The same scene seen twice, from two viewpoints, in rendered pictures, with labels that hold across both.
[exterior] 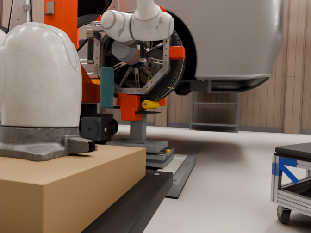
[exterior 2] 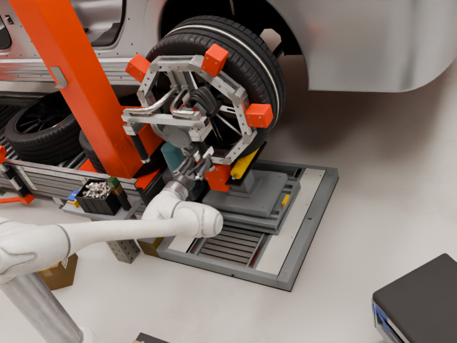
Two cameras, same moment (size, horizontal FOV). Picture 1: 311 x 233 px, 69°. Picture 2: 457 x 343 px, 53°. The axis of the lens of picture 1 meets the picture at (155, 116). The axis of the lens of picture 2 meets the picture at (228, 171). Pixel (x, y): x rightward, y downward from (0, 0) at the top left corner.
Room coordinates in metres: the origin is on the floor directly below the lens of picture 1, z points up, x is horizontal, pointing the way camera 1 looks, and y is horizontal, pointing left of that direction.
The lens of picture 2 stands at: (-0.06, -0.55, 1.88)
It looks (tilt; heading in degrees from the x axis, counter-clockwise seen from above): 38 degrees down; 22
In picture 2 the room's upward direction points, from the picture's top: 19 degrees counter-clockwise
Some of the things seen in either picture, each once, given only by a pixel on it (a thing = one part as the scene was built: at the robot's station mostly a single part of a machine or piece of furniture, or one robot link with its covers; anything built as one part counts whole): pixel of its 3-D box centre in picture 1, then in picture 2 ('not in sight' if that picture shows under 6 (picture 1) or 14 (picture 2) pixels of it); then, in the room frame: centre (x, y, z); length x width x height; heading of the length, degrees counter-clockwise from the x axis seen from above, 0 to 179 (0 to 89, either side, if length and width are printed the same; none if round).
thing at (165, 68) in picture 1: (131, 54); (195, 112); (1.56, 0.18, 0.85); 0.54 x 0.07 x 0.54; 74
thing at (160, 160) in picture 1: (137, 153); (247, 199); (1.73, 0.13, 0.13); 0.50 x 0.36 x 0.10; 74
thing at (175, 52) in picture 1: (177, 52); (258, 116); (1.48, -0.13, 0.85); 0.09 x 0.08 x 0.07; 74
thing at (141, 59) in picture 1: (143, 47); (204, 154); (1.29, 0.08, 0.83); 0.04 x 0.04 x 0.16
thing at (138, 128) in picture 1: (138, 129); (239, 174); (1.73, 0.13, 0.32); 0.40 x 0.30 x 0.28; 74
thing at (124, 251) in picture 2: not in sight; (114, 232); (1.45, 0.85, 0.21); 0.10 x 0.10 x 0.42; 74
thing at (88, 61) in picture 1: (90, 50); (139, 146); (1.39, 0.41, 0.83); 0.04 x 0.04 x 0.16
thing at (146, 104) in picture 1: (151, 104); (245, 158); (1.63, 0.03, 0.51); 0.29 x 0.06 x 0.06; 164
